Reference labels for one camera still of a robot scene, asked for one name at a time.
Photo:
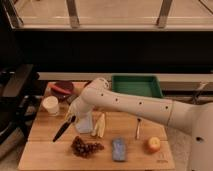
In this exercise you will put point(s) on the white paper cup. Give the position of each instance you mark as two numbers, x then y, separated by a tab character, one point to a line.
51	104

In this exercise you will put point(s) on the wooden board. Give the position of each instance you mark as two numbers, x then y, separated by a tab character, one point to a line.
42	154

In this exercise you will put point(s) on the orange carrot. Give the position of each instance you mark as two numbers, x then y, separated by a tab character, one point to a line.
58	89

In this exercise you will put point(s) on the bunch of dark grapes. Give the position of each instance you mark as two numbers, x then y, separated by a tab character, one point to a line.
83	149

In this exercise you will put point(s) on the peeled banana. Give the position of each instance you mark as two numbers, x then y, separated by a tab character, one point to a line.
99	127

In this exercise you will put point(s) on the black chair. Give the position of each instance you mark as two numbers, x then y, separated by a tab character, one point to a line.
16	95

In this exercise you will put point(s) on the orange apple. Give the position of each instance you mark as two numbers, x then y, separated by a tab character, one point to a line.
153	144

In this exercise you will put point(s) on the metal fork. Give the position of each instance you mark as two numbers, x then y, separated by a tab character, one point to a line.
137	134

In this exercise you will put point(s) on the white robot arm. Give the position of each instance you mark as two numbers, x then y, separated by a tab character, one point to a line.
194	120

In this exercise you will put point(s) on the blue sponge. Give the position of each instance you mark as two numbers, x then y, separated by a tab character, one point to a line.
118	150

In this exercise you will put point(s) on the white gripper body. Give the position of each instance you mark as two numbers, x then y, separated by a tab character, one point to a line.
79	108

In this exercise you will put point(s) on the light blue cloth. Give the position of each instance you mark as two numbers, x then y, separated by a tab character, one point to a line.
84	127

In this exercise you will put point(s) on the green plastic tray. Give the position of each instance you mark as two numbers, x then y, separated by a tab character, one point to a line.
147	86

